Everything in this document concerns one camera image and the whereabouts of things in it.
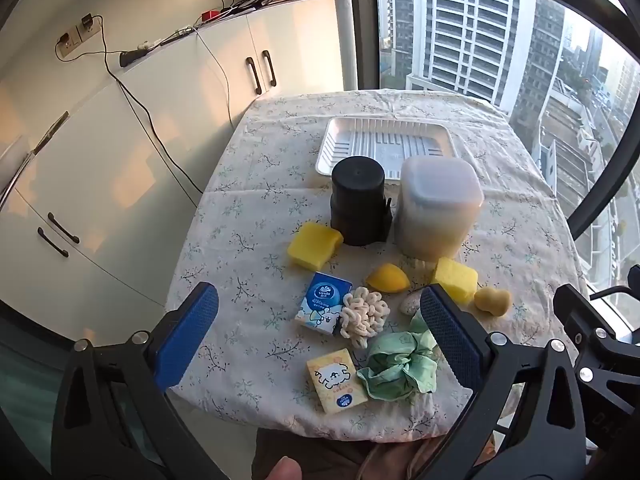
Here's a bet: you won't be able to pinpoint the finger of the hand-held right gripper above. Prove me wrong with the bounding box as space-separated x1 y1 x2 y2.
574 352 640 397
553 284 640 350

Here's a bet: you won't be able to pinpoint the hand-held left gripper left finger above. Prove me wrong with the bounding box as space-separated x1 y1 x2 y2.
50 281 223 480

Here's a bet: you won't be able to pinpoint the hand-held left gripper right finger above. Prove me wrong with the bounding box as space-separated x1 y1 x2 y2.
419 282 601 480

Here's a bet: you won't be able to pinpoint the green floral scrunchie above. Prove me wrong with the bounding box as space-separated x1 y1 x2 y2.
356 316 441 403

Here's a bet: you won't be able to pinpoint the cream knitted scrunchie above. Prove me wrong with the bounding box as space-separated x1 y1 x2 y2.
339 286 391 350

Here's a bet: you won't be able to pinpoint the yellow tissue packet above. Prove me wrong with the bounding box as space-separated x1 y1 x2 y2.
306 347 370 415

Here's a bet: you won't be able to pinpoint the yellow rectangular sponge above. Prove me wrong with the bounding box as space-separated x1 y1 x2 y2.
287 222 345 267
432 257 480 305

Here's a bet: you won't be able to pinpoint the white plastic tray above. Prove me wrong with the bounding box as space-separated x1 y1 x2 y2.
315 116 458 181

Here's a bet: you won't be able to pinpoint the person's left hand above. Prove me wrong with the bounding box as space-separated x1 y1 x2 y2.
267 456 302 480

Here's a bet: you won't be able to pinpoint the black chair armrest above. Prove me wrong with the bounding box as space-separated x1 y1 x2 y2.
589 264 640 307

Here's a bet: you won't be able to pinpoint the yellow gourd-shaped makeup sponge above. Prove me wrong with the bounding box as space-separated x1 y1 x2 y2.
473 287 513 317

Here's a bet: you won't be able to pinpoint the yellow teardrop makeup sponge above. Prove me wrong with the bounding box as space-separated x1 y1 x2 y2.
366 263 412 294

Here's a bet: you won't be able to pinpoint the translucent plastic container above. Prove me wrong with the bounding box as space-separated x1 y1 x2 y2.
395 155 485 262

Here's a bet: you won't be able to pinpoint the blue tissue packet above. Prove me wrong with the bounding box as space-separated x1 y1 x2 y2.
294 271 353 336

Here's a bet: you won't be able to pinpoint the person's brown trousers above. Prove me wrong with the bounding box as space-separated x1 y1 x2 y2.
251 430 497 480

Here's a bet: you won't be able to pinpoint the black cylindrical container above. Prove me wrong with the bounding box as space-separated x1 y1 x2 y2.
330 156 394 247

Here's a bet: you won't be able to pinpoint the low white cabinet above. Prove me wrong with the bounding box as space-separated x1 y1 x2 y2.
0 80 236 333

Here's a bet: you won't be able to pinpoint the metal cabinet hinge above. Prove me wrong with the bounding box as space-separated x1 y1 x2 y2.
31 110 71 157

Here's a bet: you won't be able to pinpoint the tall white cabinet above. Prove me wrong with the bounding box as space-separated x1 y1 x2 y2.
115 0 347 198

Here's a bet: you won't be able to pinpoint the black power strip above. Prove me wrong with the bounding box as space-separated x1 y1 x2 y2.
119 42 151 67

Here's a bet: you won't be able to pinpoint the white cable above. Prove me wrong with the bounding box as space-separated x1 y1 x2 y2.
192 25 237 132

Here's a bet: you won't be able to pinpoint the white wall socket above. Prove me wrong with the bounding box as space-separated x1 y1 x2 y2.
55 27 84 59

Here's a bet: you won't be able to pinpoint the bundle of cables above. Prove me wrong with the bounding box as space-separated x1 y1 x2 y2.
219 0 307 17

